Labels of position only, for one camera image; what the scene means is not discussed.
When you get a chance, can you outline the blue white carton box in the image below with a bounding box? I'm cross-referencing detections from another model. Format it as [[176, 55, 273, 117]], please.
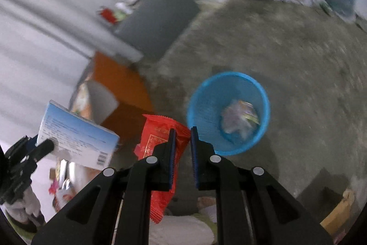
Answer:
[[37, 101, 120, 170]]

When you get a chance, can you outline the red snack packet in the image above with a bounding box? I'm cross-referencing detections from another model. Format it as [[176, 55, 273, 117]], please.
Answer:
[[134, 114, 190, 224]]

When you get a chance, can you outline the trash in basket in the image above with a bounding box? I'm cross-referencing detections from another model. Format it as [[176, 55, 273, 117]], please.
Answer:
[[221, 100, 260, 140]]

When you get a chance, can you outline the blue plastic waste basket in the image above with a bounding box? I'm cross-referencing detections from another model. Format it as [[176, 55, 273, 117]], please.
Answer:
[[187, 71, 271, 156]]

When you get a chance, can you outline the patterned tablecloth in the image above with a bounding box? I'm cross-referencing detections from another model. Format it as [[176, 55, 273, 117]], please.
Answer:
[[69, 52, 154, 144]]

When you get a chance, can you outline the grey curtain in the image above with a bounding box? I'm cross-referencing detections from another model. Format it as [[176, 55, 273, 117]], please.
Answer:
[[1, 0, 143, 145]]

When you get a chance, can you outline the grey cabinet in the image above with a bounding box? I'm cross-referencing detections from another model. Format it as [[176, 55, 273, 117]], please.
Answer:
[[113, 0, 200, 61]]

